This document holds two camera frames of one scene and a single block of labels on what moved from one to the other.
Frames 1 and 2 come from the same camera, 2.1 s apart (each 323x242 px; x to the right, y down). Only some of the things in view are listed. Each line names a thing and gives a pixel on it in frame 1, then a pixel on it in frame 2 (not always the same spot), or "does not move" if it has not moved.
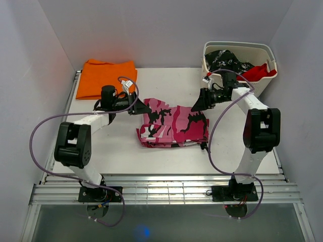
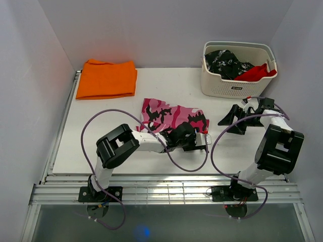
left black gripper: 139,108 → 192,146
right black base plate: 234,193 does not move
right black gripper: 204,101 → 234,111
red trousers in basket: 256,73 does not move
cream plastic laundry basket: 254,53 does not move
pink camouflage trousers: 165,126 does not move
